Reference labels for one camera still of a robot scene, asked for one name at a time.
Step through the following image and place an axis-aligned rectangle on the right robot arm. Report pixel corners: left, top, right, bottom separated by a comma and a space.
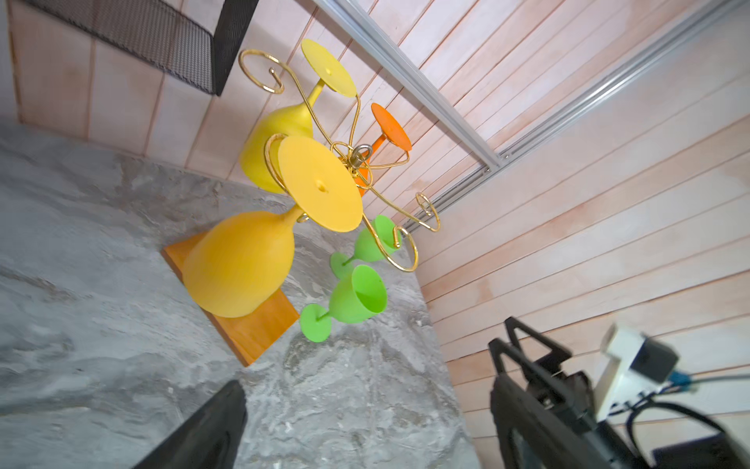
488, 317, 749, 468

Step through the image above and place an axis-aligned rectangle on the gold rack with wooden base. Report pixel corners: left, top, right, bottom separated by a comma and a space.
161, 48, 441, 369

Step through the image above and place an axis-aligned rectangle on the orange wine glass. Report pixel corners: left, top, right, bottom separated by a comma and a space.
353, 104, 412, 195

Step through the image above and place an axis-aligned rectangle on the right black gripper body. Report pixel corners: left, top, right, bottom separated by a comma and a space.
490, 372, 633, 468

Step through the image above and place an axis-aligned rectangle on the green wine glass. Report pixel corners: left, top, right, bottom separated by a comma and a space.
300, 265, 388, 343
330, 215, 402, 279

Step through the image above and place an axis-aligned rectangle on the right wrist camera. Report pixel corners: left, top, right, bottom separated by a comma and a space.
594, 324, 680, 422

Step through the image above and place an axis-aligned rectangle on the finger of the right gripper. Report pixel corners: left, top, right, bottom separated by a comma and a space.
488, 317, 572, 381

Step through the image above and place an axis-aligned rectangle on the black mesh basket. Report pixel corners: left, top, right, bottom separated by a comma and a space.
27, 0, 258, 96

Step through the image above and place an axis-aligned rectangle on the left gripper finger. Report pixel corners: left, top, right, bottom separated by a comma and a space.
135, 380, 248, 468

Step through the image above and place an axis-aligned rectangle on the yellow wine glass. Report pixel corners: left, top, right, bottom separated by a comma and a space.
237, 39, 359, 193
182, 134, 363, 319

